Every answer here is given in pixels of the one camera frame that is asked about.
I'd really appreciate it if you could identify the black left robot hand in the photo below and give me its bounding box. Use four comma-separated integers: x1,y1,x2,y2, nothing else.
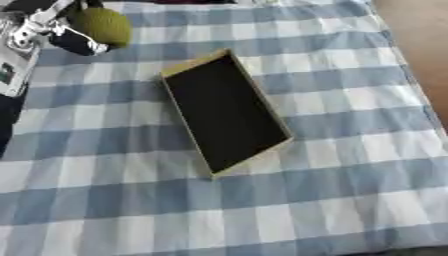
1,0,114,57

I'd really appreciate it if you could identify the olive green round toy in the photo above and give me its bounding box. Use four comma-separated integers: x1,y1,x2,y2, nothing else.
70,7,135,50

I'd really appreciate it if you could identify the tan box with black inside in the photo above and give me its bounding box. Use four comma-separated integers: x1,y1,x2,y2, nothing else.
159,48,296,179

